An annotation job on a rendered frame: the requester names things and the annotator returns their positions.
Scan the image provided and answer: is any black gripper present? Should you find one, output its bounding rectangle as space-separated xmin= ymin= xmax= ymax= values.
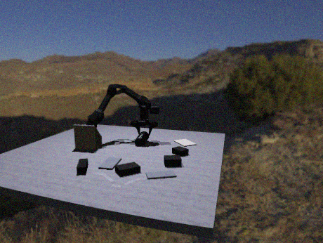
xmin=131 ymin=114 xmax=158 ymax=136

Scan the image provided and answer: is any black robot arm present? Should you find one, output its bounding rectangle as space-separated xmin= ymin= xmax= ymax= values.
xmin=86 ymin=84 xmax=159 ymax=128

